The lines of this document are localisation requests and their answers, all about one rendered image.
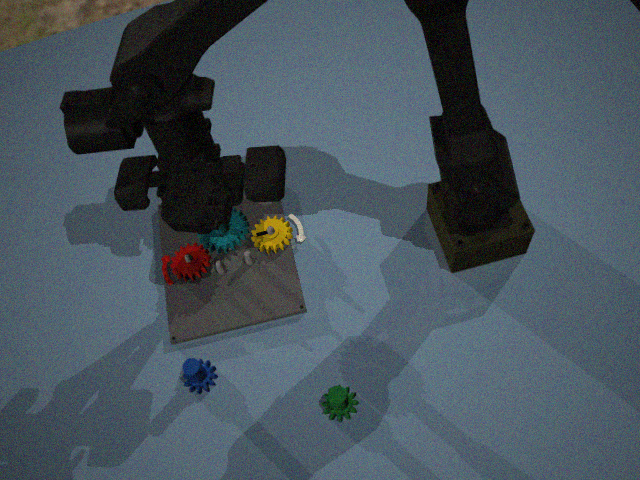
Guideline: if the blue gear with tall hub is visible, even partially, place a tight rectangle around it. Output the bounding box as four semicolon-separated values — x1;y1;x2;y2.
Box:
183;358;218;395

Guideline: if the teal gear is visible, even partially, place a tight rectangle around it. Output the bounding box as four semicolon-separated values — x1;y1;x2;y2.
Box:
197;207;249;254

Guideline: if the white curved arrow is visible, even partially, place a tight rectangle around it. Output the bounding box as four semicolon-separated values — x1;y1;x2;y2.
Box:
288;213;306;242

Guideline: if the red gear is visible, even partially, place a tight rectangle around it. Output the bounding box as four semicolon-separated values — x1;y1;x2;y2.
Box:
171;242;212;281

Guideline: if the yellow gear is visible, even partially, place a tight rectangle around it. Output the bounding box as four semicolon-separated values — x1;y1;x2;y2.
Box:
251;215;293;254

